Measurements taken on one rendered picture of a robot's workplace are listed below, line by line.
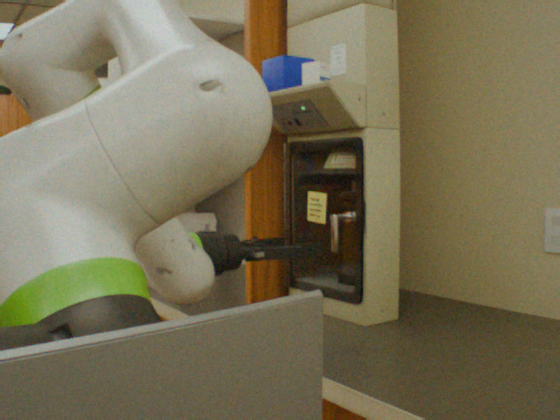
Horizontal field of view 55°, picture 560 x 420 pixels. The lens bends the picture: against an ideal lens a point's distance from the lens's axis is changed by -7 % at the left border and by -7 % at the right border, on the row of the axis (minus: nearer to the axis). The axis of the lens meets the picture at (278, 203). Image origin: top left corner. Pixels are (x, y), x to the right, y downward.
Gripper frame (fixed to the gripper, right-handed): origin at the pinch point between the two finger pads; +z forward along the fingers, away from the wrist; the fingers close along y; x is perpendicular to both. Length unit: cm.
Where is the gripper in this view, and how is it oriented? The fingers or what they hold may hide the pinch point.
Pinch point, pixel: (297, 246)
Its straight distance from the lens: 130.1
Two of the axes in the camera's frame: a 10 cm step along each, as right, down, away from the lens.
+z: 8.2, -0.3, 5.7
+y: -5.7, -0.3, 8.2
